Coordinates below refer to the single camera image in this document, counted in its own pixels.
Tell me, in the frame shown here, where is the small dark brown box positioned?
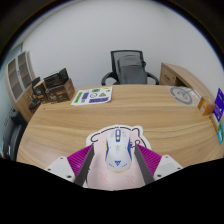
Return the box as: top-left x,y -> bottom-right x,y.
32,77 -> 48,101

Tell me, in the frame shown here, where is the black box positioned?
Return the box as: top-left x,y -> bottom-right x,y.
43,67 -> 70,89

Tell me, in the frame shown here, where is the wooden shelf unit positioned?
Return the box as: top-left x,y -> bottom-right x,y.
3,50 -> 36,123

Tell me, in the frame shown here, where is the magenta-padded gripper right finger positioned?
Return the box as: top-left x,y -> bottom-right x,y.
133,143 -> 184,186

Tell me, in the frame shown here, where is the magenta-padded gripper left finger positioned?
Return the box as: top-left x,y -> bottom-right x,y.
44,143 -> 96,187

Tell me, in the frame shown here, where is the dark brown printed box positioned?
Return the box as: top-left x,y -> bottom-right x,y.
44,78 -> 76,104

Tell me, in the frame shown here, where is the purple upright package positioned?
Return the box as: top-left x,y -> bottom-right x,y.
212,87 -> 224,123

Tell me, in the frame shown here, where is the green and purple leaflet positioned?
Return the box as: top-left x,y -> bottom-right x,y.
70,86 -> 114,107

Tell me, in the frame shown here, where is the wooden side desk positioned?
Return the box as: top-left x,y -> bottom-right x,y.
159,62 -> 214,101

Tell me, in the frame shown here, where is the pink pig-shaped mouse pad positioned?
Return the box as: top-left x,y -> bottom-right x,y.
85,124 -> 153,191

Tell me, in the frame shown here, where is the white and blue computer mouse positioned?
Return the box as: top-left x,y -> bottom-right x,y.
104,127 -> 132,173

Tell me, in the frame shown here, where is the black mesh office chair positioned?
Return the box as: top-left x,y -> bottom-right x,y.
100,49 -> 160,86

